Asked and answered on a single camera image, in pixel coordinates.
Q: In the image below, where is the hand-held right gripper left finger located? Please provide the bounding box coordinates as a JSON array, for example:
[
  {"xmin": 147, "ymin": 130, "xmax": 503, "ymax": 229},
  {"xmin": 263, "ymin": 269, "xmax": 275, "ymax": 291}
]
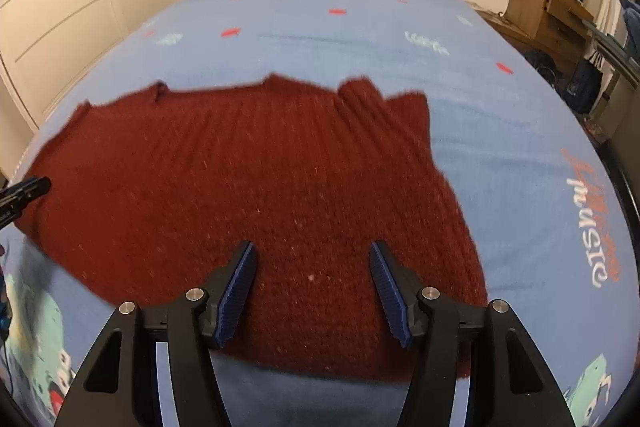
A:
[{"xmin": 54, "ymin": 241, "xmax": 258, "ymax": 427}]

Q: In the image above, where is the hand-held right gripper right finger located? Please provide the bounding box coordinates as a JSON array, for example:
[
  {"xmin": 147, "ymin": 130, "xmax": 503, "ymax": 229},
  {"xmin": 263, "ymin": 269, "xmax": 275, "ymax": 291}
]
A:
[{"xmin": 369, "ymin": 241, "xmax": 576, "ymax": 427}]

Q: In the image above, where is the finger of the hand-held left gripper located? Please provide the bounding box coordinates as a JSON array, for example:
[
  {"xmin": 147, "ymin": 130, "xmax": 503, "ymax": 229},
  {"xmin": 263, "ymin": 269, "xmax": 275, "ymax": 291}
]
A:
[{"xmin": 0, "ymin": 176, "xmax": 53, "ymax": 228}]

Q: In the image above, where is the dark red knit sweater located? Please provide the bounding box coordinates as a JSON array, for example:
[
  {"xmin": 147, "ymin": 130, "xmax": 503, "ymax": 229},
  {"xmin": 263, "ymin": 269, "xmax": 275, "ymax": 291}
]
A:
[{"xmin": 15, "ymin": 74, "xmax": 489, "ymax": 381}]

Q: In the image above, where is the bed with blue dinosaur sheet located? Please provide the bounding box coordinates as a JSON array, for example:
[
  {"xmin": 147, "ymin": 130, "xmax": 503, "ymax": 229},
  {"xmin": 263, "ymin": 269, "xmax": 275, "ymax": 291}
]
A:
[{"xmin": 0, "ymin": 0, "xmax": 636, "ymax": 427}]

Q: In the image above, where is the black backpack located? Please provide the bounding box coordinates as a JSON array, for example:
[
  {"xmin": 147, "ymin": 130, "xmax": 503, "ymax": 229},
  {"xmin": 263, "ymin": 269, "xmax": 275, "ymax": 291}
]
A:
[{"xmin": 524, "ymin": 49, "xmax": 562, "ymax": 84}]

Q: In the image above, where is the dark blue bag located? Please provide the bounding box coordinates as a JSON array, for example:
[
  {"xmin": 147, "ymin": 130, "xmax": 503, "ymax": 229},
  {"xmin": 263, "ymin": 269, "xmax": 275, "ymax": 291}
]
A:
[{"xmin": 569, "ymin": 57, "xmax": 604, "ymax": 114}]

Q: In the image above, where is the beige chair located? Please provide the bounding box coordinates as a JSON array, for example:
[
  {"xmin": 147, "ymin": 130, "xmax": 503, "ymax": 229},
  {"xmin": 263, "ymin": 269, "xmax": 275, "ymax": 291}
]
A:
[{"xmin": 595, "ymin": 79, "xmax": 640, "ymax": 148}]

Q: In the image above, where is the wooden desk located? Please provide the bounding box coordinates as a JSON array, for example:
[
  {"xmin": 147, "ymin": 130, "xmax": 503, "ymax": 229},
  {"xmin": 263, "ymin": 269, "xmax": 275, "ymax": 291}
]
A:
[{"xmin": 504, "ymin": 0, "xmax": 597, "ymax": 58}]

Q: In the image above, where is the blue folded bedding pile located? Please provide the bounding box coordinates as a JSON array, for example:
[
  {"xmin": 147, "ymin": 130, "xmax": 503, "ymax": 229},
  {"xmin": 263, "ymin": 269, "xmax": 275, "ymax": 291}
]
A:
[{"xmin": 617, "ymin": 0, "xmax": 640, "ymax": 54}]

